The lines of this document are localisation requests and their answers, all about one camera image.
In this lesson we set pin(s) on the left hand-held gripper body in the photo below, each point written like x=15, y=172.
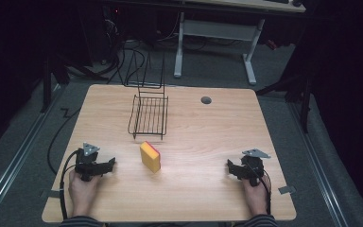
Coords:
x=88, y=160

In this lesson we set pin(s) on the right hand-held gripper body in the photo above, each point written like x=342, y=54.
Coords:
x=251, y=164

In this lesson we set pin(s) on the yellow and red sponge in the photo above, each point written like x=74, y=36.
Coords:
x=150, y=156

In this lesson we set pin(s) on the person's left hand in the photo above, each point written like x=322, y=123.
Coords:
x=82, y=192

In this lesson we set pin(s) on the person's right hand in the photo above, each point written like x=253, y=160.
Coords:
x=255, y=197

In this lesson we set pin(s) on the grey tape strip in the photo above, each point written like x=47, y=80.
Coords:
x=53, y=193
x=286, y=189

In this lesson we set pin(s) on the person's right striped sleeve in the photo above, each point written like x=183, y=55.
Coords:
x=258, y=221

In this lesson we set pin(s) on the person's striped sleeve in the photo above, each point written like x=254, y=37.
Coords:
x=258, y=221
x=79, y=221

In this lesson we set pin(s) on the person's left striped sleeve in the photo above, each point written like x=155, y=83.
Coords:
x=79, y=221

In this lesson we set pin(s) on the black stand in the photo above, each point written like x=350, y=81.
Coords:
x=296, y=91
x=52, y=78

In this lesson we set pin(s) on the white-legged desk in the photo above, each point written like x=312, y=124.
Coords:
x=223, y=34

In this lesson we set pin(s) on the metal floor rail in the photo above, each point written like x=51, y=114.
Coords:
x=319, y=167
x=15, y=157

